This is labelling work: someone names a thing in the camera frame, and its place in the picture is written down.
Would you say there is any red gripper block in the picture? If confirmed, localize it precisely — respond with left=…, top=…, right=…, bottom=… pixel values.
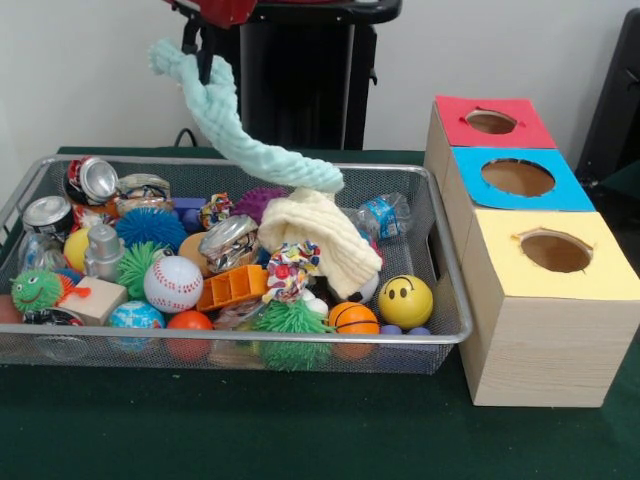
left=164, top=0, right=259, bottom=85

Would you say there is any light blue cloth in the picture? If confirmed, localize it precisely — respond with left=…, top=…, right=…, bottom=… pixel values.
left=147, top=37, right=346, bottom=195

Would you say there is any cream cloth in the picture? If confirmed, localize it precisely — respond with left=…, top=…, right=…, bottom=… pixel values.
left=257, top=187, right=384, bottom=300

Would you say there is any shallow clear mesh bin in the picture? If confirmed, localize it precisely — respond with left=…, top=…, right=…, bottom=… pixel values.
left=0, top=154, right=474, bottom=376

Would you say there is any wooden box with three holes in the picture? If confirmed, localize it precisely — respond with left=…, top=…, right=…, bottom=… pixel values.
left=423, top=94, right=640, bottom=409

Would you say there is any purple spiky toy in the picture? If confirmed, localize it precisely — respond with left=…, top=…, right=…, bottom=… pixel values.
left=232, top=187, right=289, bottom=226

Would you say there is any blue spiky ball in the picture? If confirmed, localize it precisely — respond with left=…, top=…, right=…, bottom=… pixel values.
left=115, top=207, right=189, bottom=251

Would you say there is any crushed silver can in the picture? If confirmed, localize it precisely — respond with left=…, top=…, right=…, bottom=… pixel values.
left=198, top=214, right=260, bottom=274

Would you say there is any white baseball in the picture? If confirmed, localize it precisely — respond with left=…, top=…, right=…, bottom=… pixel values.
left=143, top=255, right=205, bottom=315

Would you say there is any crushed clear plastic bottle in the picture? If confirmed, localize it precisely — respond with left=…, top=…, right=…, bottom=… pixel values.
left=355, top=192, right=414, bottom=242

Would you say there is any blue globe ball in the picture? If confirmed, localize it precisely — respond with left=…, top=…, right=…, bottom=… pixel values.
left=108, top=300, right=167, bottom=331

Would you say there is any small soccer ball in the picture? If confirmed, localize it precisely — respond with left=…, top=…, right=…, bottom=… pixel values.
left=347, top=272, right=381, bottom=305

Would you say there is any small orange basketball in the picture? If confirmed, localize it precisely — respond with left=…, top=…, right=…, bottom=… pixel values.
left=327, top=302, right=381, bottom=335

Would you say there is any yellow smiley ball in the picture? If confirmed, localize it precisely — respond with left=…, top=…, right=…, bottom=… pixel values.
left=377, top=274, right=434, bottom=330

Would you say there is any dark green table cloth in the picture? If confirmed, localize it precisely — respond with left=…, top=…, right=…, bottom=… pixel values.
left=574, top=158, right=640, bottom=236
left=0, top=145, right=640, bottom=480

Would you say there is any black upright panel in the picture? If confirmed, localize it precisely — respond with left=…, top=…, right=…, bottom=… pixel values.
left=574, top=7, right=640, bottom=174

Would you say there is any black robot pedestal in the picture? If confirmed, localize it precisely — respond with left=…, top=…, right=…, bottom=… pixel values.
left=192, top=0, right=404, bottom=150

